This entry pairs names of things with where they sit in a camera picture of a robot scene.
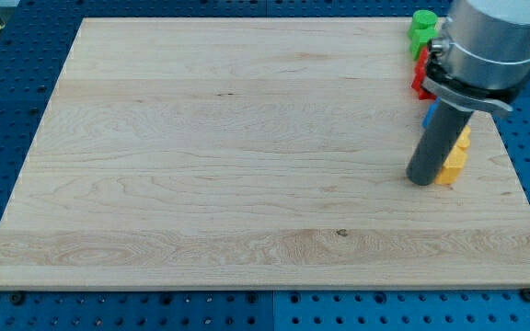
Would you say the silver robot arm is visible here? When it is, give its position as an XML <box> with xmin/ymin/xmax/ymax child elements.
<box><xmin>421</xmin><ymin>0</ymin><xmax>530</xmax><ymax>118</ymax></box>

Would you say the light wooden board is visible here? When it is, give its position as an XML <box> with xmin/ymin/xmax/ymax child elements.
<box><xmin>0</xmin><ymin>17</ymin><xmax>530</xmax><ymax>291</ymax></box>

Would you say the blue block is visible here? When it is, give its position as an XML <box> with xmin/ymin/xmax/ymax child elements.
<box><xmin>421</xmin><ymin>98</ymin><xmax>440</xmax><ymax>129</ymax></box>

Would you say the yellow large block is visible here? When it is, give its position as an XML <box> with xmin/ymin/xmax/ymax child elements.
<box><xmin>433</xmin><ymin>146</ymin><xmax>467</xmax><ymax>185</ymax></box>

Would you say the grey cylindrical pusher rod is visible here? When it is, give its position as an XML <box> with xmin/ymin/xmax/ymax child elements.
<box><xmin>406</xmin><ymin>100</ymin><xmax>473</xmax><ymax>186</ymax></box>

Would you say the red block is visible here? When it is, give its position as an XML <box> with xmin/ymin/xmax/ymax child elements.
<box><xmin>411</xmin><ymin>46</ymin><xmax>437</xmax><ymax>100</ymax></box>

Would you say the green angular block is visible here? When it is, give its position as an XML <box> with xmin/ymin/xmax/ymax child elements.
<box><xmin>409</xmin><ymin>28</ymin><xmax>438</xmax><ymax>61</ymax></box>

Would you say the yellow small block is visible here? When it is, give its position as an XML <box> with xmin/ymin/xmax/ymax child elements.
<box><xmin>455</xmin><ymin>125</ymin><xmax>471</xmax><ymax>151</ymax></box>

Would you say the green round block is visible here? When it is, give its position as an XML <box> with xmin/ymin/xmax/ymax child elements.
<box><xmin>407</xmin><ymin>9</ymin><xmax>438</xmax><ymax>39</ymax></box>

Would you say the black left bolt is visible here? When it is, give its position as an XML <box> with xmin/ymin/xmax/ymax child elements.
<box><xmin>8</xmin><ymin>291</ymin><xmax>25</xmax><ymax>306</ymax></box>

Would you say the black bolt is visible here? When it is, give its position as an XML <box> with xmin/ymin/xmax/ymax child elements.
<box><xmin>8</xmin><ymin>291</ymin><xmax>25</xmax><ymax>306</ymax></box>
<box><xmin>519</xmin><ymin>288</ymin><xmax>530</xmax><ymax>302</ymax></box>

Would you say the black right bolt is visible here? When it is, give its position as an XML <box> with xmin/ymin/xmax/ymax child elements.
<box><xmin>519</xmin><ymin>288</ymin><xmax>530</xmax><ymax>302</ymax></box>

